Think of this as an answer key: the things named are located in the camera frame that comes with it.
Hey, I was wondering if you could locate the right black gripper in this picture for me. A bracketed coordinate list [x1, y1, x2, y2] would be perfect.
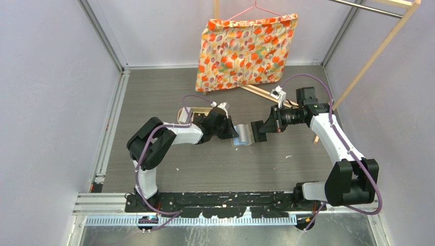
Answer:
[260, 104, 305, 133]

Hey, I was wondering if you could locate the black VIP card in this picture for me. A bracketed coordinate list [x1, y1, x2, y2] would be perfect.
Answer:
[250, 120, 267, 143]

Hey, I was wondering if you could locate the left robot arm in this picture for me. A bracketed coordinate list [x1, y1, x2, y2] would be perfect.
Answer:
[126, 107, 239, 212]

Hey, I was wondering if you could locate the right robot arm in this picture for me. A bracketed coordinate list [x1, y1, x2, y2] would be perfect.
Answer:
[259, 86, 379, 211]

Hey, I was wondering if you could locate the stack of cards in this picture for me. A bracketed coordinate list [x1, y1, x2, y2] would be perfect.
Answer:
[177, 107, 191, 125]

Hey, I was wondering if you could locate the beige oval tray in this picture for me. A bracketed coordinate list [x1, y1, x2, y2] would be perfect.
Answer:
[190, 107, 212, 123]

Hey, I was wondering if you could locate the floral fabric bag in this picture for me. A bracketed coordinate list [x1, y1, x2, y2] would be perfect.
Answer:
[195, 13, 299, 92]

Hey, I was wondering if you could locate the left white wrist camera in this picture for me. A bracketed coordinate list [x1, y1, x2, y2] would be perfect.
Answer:
[210, 101, 229, 118]

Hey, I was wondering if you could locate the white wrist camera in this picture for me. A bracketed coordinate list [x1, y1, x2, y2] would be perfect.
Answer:
[210, 101, 229, 118]
[270, 86, 286, 109]

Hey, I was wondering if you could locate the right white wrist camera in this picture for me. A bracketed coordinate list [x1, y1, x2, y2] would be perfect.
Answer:
[270, 86, 286, 109]

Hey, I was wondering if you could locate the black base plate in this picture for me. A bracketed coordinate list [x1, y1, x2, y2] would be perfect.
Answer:
[124, 191, 326, 219]

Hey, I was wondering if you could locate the pink wire hanger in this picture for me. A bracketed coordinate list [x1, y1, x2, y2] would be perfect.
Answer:
[227, 1, 283, 23]

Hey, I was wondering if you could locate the aluminium front rail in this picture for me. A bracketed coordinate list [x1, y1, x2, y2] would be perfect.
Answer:
[73, 191, 378, 231]

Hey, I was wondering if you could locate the wooden rack frame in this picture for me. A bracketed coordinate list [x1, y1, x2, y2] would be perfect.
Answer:
[213, 0, 422, 145]

